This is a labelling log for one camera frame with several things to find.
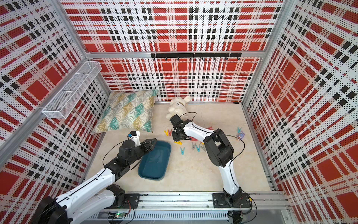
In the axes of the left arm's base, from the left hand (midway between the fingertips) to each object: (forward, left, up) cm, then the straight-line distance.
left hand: (156, 140), depth 82 cm
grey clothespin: (+3, -22, -14) cm, 27 cm away
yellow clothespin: (+6, -12, -13) cm, 19 cm away
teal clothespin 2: (+16, -57, -13) cm, 60 cm away
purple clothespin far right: (+9, -56, -10) cm, 57 cm away
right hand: (+9, -13, -11) cm, 19 cm away
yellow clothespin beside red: (+14, -3, -14) cm, 20 cm away
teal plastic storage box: (-10, +3, -14) cm, 17 cm away
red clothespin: (-8, -21, +16) cm, 28 cm away
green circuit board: (-35, +19, -13) cm, 42 cm away
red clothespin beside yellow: (+14, -5, -14) cm, 21 cm away
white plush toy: (+32, -11, -5) cm, 34 cm away
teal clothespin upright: (+1, -26, -14) cm, 29 cm away
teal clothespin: (0, -15, -15) cm, 21 cm away
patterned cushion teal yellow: (+21, +22, +2) cm, 31 cm away
